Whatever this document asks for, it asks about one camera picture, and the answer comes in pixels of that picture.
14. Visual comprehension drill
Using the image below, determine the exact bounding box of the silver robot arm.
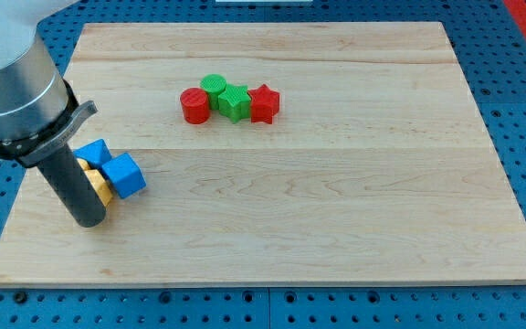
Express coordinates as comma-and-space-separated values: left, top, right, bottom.
0, 0, 97, 167

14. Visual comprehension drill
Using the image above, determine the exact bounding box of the wooden board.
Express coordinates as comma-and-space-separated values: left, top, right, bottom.
0, 22, 526, 289

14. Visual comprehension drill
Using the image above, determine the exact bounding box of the red star block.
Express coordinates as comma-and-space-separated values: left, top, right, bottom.
247, 84, 280, 124

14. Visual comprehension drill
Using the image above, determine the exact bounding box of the green star block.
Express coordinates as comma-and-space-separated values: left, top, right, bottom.
218, 84, 251, 123

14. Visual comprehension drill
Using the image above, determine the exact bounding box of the red cylinder block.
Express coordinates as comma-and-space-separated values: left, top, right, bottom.
180, 88, 210, 124

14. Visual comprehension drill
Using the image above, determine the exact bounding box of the green cylinder block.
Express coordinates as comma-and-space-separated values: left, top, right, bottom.
200, 74, 226, 111

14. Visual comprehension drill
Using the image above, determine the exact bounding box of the blue cube block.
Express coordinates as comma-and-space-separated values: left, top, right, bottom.
100, 153, 147, 199

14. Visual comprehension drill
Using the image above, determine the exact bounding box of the yellow block front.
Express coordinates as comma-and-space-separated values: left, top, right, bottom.
85, 170, 113, 207

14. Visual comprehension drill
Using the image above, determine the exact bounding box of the yellow block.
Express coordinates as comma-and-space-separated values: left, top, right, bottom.
85, 170, 113, 207
77, 158, 91, 171

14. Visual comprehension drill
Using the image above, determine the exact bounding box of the blue triangular block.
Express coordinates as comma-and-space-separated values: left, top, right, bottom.
74, 139, 112, 169

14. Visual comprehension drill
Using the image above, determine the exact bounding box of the yellow block behind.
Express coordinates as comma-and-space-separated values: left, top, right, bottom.
77, 158, 91, 171

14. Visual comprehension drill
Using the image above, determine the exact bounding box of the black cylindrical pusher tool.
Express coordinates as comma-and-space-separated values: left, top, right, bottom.
37, 144, 106, 228

